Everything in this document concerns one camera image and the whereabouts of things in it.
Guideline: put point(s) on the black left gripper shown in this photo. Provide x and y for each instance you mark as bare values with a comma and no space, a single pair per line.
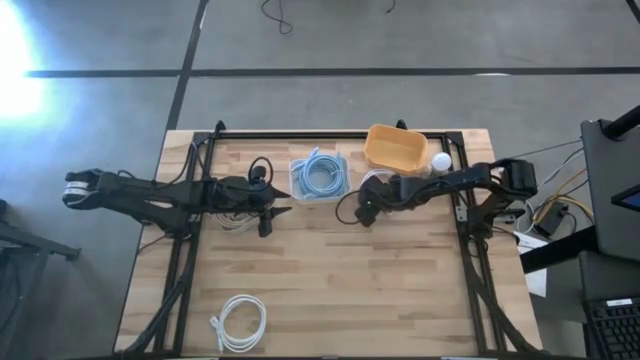
240,196

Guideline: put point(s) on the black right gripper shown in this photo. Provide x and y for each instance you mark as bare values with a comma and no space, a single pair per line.
382,192

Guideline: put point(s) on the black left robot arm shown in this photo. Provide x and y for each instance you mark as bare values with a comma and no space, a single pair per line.
150,192

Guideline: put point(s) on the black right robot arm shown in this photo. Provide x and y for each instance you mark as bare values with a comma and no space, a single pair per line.
465,177

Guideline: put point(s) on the orange plastic bin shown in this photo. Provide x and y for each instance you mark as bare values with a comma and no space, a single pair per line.
395,150

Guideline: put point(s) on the black power adapter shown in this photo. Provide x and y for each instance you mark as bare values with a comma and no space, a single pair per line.
550,219

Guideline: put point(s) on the white paper sheet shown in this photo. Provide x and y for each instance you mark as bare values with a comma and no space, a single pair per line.
536,270

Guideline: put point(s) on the dark grey computer cart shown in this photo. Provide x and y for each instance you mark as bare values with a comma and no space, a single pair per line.
607,200

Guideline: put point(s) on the black equipment stand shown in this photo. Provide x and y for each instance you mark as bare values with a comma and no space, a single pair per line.
30,242

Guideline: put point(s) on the black keyboard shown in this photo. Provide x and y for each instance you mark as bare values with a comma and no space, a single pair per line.
615,330

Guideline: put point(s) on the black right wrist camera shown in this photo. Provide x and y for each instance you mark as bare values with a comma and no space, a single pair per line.
365,214

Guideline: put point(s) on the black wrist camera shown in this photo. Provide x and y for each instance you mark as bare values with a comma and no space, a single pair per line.
365,214
257,175

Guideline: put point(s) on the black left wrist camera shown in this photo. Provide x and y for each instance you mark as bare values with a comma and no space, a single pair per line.
257,175

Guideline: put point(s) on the black aluminium rig frame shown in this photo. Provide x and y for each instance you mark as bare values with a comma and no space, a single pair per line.
330,135

